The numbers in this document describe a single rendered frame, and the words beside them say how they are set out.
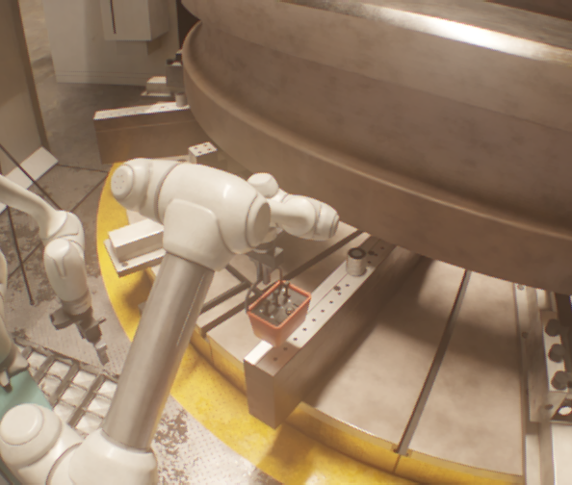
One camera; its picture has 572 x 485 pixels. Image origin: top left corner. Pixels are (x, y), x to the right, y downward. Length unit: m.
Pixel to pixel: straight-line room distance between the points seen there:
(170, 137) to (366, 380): 2.30
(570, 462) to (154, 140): 3.26
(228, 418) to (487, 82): 1.87
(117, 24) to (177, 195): 4.78
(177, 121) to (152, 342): 2.93
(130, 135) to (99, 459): 3.08
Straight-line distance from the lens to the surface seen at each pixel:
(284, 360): 1.90
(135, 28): 5.55
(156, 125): 3.78
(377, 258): 2.32
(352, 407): 2.24
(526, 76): 1.70
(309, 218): 1.42
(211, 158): 2.81
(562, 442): 2.21
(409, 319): 2.60
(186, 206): 0.93
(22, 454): 1.08
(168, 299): 0.94
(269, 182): 1.49
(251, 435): 2.51
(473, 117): 1.92
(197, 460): 2.47
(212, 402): 2.63
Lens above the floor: 2.17
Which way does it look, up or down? 39 degrees down
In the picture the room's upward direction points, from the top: straight up
